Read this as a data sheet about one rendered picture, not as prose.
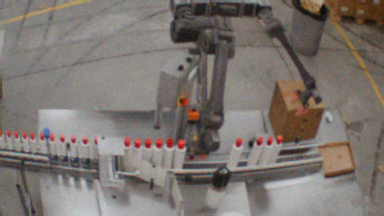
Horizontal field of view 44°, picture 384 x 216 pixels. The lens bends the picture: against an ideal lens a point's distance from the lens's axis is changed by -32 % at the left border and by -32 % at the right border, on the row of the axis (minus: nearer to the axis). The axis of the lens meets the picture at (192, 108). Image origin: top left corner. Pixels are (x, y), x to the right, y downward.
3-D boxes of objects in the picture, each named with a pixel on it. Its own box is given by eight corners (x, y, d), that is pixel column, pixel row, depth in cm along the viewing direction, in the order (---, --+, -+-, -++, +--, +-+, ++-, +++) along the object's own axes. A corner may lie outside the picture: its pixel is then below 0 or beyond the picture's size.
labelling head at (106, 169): (100, 185, 313) (98, 154, 296) (97, 167, 322) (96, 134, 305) (124, 187, 316) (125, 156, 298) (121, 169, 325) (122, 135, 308)
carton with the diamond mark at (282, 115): (277, 144, 359) (288, 109, 340) (267, 115, 375) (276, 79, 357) (315, 138, 366) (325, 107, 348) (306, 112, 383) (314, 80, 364)
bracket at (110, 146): (98, 153, 296) (98, 152, 296) (97, 137, 304) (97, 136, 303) (124, 155, 299) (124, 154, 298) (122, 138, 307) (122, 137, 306)
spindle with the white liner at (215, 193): (204, 212, 312) (215, 178, 291) (201, 201, 318) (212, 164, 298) (221, 211, 313) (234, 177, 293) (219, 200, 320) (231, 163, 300)
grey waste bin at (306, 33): (297, 59, 565) (304, 12, 523) (279, 31, 594) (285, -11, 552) (326, 60, 577) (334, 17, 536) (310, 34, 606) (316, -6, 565)
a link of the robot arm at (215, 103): (231, 32, 300) (210, 28, 295) (237, 33, 295) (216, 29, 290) (220, 125, 304) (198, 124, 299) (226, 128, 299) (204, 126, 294)
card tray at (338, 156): (324, 176, 345) (326, 172, 342) (317, 147, 363) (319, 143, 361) (354, 170, 351) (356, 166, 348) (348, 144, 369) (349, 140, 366)
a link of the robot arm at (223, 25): (236, 16, 295) (218, 12, 290) (236, 42, 295) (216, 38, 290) (193, 20, 334) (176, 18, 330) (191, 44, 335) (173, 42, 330)
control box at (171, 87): (155, 102, 306) (160, 69, 293) (173, 81, 318) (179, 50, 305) (175, 111, 303) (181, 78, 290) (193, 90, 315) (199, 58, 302)
